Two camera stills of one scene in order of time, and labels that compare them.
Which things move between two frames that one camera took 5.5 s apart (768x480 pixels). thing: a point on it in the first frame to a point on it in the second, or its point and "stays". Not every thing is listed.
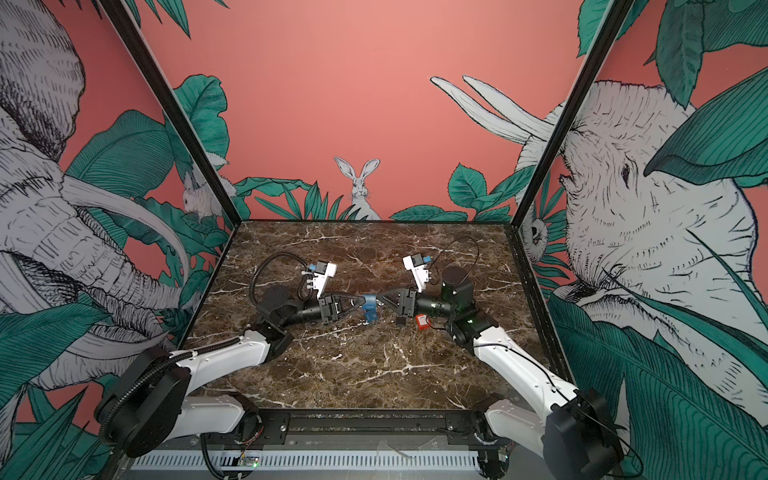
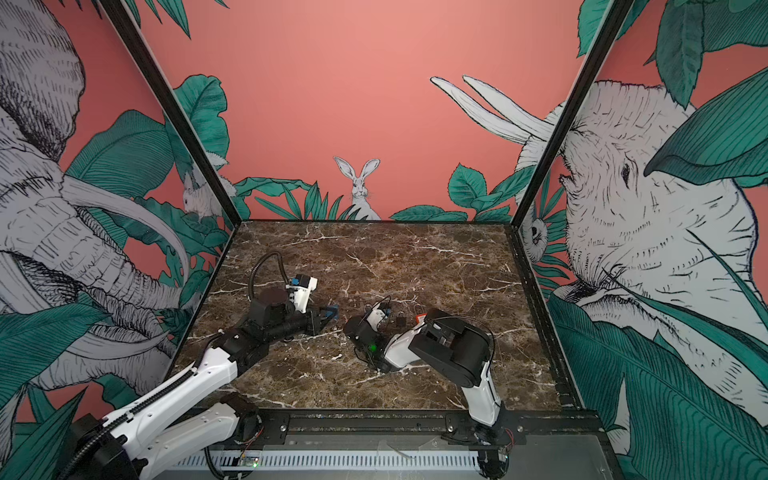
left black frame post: (192, 141) stays
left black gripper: (330, 308) to (316, 322)
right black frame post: (614, 19) stays
